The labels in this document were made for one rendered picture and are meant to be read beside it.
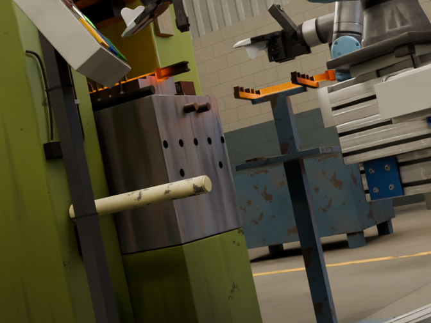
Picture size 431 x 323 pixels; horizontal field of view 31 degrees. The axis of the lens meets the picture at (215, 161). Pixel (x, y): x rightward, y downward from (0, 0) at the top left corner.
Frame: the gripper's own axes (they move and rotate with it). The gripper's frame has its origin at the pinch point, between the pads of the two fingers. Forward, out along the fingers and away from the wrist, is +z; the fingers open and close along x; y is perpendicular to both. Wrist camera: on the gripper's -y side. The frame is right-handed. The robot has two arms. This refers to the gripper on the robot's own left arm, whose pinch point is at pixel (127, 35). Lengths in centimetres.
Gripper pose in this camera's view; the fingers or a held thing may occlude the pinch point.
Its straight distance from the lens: 204.2
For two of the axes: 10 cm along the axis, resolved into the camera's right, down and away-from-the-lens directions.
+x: -0.9, -0.3, -10.0
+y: -6.6, -7.4, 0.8
